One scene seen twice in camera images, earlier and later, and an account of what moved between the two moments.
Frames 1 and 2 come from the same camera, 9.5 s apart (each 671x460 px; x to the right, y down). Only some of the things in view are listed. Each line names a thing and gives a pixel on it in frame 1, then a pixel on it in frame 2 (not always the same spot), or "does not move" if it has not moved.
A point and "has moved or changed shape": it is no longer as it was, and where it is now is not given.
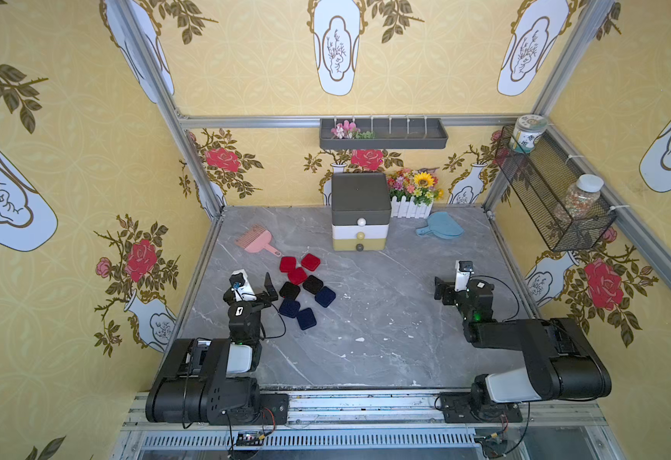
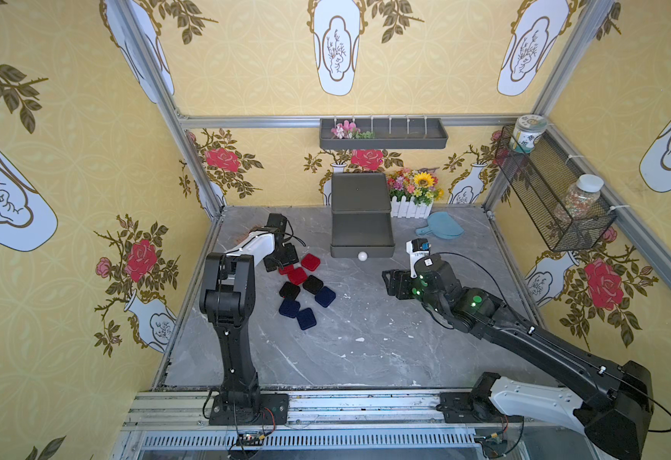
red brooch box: x=311 y=262 does not move
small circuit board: x=249 y=439 does not move
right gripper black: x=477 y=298 to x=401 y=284
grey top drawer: x=360 y=215 has moved or changed shape
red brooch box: x=288 y=264 does not move
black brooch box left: x=289 y=290 does not move
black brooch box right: x=312 y=284 does not move
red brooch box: x=297 y=276 does not move
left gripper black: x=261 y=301 to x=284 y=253
